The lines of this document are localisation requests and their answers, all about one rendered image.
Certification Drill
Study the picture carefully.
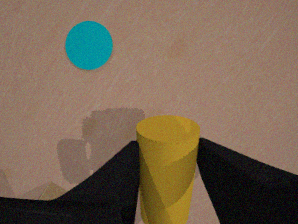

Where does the cyan circle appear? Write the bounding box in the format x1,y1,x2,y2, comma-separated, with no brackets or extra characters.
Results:
65,20,113,71

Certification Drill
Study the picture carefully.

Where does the yellow cylinder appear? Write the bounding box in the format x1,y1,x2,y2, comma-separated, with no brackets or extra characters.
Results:
136,115,200,224

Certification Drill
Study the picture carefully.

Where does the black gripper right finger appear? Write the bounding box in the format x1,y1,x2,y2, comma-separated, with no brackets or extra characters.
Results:
197,137,298,224

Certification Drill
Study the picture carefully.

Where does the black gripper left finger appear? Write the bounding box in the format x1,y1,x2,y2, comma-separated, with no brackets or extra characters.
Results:
0,141,140,224

